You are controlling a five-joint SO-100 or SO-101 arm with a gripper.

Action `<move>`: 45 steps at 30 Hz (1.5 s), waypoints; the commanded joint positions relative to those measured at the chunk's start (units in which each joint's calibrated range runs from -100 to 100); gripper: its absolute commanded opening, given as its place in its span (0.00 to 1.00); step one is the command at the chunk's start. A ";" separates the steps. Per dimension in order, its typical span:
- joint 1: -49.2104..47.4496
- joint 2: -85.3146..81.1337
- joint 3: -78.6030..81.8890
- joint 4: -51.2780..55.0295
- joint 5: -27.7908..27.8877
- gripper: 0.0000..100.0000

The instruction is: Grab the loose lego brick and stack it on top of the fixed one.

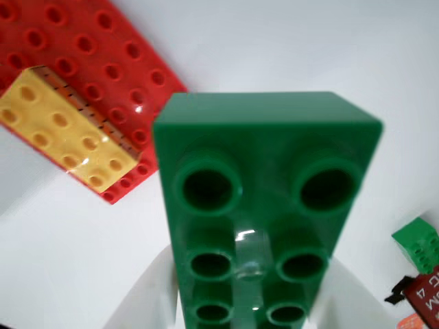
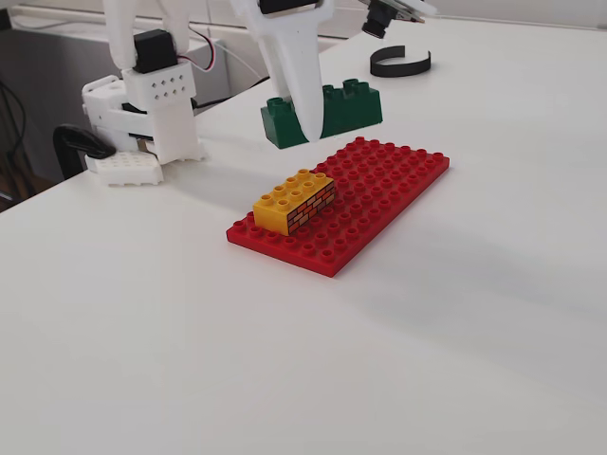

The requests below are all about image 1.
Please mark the yellow lego brick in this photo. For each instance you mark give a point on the yellow lego brick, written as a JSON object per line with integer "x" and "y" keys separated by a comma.
{"x": 51, "y": 116}

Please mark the red ASRock cardboard box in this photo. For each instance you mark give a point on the red ASRock cardboard box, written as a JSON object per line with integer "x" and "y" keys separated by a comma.
{"x": 425, "y": 298}

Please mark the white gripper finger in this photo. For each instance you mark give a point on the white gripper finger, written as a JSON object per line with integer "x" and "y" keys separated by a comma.
{"x": 350, "y": 301}
{"x": 144, "y": 298}

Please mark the red lego baseplate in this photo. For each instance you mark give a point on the red lego baseplate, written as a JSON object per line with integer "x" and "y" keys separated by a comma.
{"x": 113, "y": 48}

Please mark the small green lego brick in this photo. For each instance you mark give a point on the small green lego brick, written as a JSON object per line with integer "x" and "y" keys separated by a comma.
{"x": 416, "y": 241}

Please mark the large green lego brick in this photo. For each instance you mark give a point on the large green lego brick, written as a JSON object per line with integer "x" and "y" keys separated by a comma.
{"x": 267, "y": 137}

